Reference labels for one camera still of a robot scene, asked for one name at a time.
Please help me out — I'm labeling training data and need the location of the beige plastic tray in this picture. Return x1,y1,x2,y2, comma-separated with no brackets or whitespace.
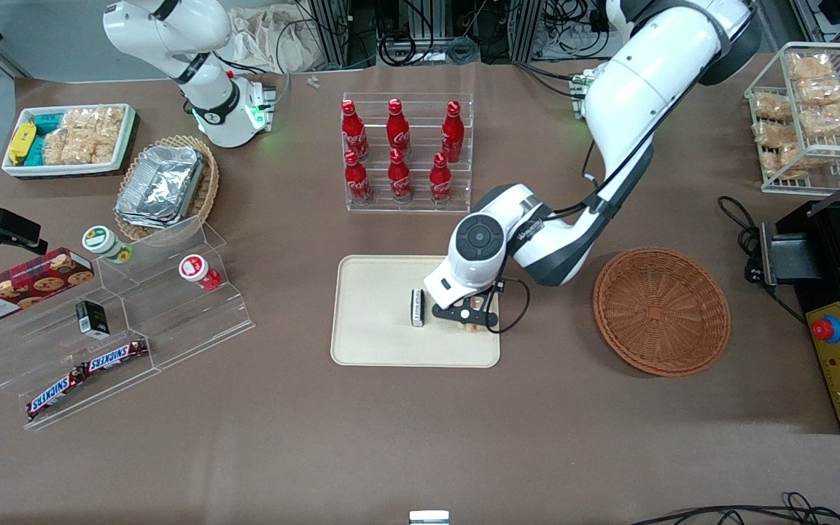
330,254,501,368

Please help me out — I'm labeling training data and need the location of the brown wicker basket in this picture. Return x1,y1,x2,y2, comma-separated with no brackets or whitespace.
593,247,731,378

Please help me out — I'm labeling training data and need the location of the light wicker basket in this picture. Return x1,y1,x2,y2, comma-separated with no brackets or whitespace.
113,134,220,243

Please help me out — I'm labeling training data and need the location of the clear acrylic bottle rack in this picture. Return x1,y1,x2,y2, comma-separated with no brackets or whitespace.
341,92,475,214

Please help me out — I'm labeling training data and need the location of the red cola bottle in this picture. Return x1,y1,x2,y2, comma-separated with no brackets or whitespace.
341,99,370,162
429,152,454,206
387,148,414,203
343,149,373,204
440,100,465,164
386,98,412,156

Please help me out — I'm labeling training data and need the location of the red lid cup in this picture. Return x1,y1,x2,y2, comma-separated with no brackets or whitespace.
177,254,223,292

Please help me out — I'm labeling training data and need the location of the clear acrylic stepped shelf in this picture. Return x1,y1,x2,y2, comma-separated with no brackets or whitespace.
0,214,256,432

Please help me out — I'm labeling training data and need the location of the beige cloth bag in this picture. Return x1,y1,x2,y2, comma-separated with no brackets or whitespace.
229,6,320,74

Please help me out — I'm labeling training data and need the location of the stack of foil trays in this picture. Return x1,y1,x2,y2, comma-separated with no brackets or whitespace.
114,145,206,229

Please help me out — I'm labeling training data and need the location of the bagged cracker pack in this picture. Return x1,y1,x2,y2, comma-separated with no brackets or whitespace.
786,52,834,80
752,92,793,122
798,101,840,137
752,120,801,147
794,78,840,107
761,144,809,180

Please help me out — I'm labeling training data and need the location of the Snickers chocolate bar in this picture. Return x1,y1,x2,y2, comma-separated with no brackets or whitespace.
26,364,90,423
84,338,150,375

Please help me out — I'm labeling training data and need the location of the green lid cup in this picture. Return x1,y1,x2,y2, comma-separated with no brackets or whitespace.
82,225,135,264

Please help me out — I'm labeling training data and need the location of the black appliance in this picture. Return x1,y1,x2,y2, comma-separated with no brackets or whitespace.
758,198,840,308

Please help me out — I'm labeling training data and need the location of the small black box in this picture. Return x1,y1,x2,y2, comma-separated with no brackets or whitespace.
74,299,111,339

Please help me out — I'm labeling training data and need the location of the rice cracker pack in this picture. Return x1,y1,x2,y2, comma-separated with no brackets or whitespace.
63,131,119,166
95,106,126,144
42,129,68,166
61,109,100,136

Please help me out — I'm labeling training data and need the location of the white plastic bin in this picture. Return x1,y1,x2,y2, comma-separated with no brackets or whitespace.
1,104,137,179

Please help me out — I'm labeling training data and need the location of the red tartan cookie box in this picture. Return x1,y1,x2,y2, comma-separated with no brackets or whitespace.
0,247,96,328

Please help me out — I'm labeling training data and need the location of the yellow snack pack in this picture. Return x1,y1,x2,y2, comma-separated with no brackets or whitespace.
7,122,37,166

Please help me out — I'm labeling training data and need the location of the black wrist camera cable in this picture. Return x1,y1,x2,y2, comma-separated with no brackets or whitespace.
488,276,532,335

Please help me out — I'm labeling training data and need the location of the black power cable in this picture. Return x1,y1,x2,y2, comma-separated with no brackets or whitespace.
717,195,807,325

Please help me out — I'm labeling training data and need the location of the white wire rack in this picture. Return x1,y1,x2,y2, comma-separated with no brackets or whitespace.
744,42,840,195

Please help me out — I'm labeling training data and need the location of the black cables bundle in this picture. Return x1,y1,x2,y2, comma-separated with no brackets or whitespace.
630,491,840,525

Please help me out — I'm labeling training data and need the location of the black camera clamp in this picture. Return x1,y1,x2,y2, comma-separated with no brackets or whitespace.
0,184,50,262

